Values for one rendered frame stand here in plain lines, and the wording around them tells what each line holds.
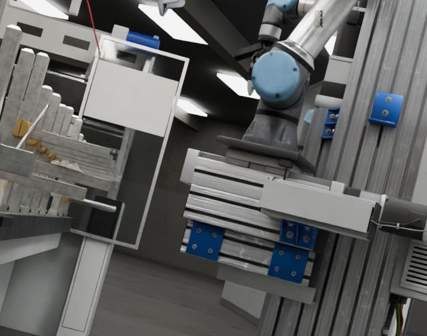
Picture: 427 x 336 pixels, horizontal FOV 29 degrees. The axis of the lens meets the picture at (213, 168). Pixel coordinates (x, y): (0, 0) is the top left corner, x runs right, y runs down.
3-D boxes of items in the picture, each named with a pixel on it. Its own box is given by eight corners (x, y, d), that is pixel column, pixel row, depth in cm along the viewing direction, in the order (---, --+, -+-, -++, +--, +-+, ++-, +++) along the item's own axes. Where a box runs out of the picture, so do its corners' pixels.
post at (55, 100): (25, 226, 295) (62, 95, 299) (23, 226, 291) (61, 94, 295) (15, 223, 294) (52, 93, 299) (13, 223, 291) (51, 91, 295)
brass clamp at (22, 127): (34, 143, 255) (38, 127, 255) (28, 139, 241) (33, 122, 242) (14, 138, 254) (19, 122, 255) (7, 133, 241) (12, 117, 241)
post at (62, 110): (33, 226, 319) (67, 106, 324) (32, 226, 316) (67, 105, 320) (25, 224, 319) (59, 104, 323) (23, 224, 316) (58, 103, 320)
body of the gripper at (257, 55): (270, 71, 291) (279, 38, 292) (247, 67, 294) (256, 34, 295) (275, 77, 299) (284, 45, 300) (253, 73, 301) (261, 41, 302)
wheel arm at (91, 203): (113, 214, 426) (115, 206, 426) (113, 214, 422) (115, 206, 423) (29, 191, 423) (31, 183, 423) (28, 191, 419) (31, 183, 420)
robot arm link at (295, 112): (301, 125, 226) (314, 77, 227) (296, 115, 213) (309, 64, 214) (259, 115, 229) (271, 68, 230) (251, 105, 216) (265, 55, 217)
